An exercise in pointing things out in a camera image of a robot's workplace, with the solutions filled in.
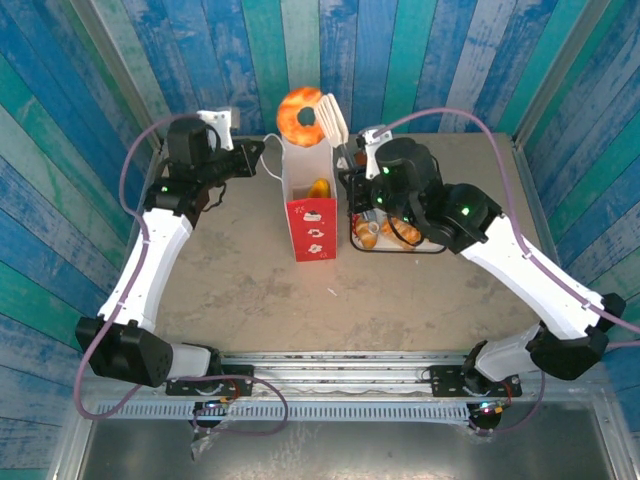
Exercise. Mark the orange fake donut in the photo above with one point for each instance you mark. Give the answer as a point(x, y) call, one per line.
point(292, 125)

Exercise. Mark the fake croissant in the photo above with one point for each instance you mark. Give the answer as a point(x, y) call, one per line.
point(367, 235)
point(407, 234)

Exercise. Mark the grey metal table edge rail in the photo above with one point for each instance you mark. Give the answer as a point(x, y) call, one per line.
point(540, 210)

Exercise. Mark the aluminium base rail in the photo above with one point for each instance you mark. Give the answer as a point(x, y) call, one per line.
point(340, 375)

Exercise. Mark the grey metal frame post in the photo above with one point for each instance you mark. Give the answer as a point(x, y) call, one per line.
point(557, 65)
point(119, 65)

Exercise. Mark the red white paper bag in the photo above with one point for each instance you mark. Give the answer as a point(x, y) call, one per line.
point(312, 235)

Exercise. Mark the white metal tongs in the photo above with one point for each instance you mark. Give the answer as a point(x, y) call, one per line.
point(334, 120)

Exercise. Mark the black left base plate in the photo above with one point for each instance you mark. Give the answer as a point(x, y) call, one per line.
point(240, 380)

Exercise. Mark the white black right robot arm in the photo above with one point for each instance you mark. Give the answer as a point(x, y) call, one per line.
point(540, 280)

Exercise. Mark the grey metal sheet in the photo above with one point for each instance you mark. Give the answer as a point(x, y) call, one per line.
point(375, 450)

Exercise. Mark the ridged orange fake bread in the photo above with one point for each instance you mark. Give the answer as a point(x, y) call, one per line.
point(320, 190)

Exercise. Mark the small electronics board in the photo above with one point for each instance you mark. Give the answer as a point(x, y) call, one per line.
point(215, 405)
point(487, 409)

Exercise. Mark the white strawberry print tray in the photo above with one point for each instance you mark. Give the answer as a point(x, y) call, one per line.
point(387, 245)

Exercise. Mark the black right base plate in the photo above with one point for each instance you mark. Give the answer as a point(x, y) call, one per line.
point(445, 382)

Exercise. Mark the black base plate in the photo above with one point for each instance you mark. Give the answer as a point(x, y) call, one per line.
point(240, 380)
point(445, 382)

